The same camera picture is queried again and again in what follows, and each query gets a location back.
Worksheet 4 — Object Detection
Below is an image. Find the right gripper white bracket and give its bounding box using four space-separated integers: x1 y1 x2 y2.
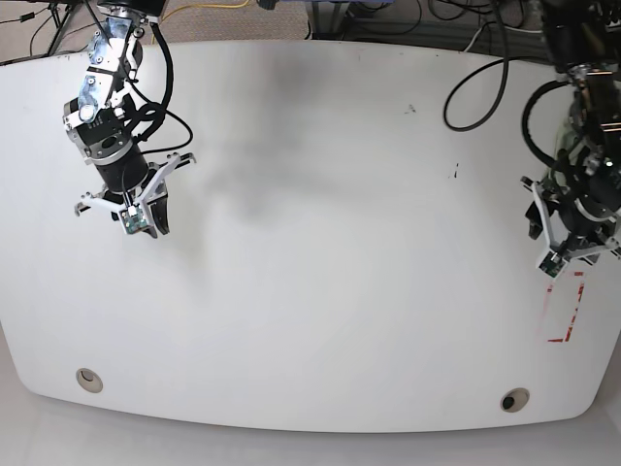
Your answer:
74 152 196 239

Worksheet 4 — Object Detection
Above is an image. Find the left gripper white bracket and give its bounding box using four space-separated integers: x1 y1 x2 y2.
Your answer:
521 177 620 280

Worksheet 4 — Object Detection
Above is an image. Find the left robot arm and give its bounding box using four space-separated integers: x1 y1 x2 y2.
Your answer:
521 1 620 279

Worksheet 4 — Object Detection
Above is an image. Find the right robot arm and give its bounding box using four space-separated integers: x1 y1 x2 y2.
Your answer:
63 1 195 239

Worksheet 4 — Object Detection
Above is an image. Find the red tape rectangle marking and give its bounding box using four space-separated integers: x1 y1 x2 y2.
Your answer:
541 269 587 344

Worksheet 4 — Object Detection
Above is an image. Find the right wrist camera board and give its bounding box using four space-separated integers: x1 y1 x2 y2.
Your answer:
119 210 149 235

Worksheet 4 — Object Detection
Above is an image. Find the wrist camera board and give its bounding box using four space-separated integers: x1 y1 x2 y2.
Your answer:
119 210 149 235
539 251 566 280

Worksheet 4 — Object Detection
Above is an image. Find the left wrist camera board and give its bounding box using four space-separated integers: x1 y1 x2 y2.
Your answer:
539 251 566 280

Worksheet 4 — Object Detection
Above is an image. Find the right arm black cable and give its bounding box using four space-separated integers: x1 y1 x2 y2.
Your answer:
82 0 195 156

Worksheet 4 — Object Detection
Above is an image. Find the yellow cable on floor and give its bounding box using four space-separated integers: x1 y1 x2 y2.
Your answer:
162 0 253 23

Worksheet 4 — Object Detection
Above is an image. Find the left table cable grommet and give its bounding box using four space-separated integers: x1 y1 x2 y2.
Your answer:
76 368 104 394

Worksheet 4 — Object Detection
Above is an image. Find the table cable grommet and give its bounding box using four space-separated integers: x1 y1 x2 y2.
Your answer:
76 368 104 394
500 387 530 414

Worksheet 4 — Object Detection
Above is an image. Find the right table cable grommet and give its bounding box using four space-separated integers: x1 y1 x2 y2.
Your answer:
500 387 530 414

